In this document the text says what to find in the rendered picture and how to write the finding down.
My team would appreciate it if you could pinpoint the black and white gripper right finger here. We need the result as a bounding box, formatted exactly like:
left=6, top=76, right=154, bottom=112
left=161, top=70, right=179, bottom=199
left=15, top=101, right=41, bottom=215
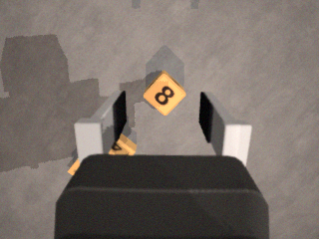
left=198, top=92, right=251, bottom=166

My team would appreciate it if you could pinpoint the orange number cube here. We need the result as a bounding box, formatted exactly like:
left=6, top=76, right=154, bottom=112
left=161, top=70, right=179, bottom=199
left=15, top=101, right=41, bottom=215
left=110, top=142, right=128, bottom=154
left=144, top=71, right=185, bottom=116

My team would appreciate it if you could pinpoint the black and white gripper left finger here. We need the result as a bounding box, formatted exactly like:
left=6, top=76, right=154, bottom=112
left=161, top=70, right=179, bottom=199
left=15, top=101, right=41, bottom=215
left=75, top=91, right=127, bottom=165

